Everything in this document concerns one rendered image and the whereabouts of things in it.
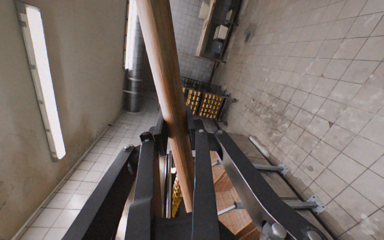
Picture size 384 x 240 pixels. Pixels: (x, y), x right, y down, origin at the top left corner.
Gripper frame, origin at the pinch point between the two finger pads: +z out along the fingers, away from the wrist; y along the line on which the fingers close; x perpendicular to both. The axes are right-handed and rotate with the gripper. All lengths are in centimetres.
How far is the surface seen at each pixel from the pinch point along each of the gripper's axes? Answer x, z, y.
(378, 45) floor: -1, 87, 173
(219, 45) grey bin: 15, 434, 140
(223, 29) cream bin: 54, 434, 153
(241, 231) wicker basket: -143, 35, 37
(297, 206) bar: -128, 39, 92
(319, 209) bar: -140, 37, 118
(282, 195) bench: -132, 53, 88
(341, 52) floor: -7, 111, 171
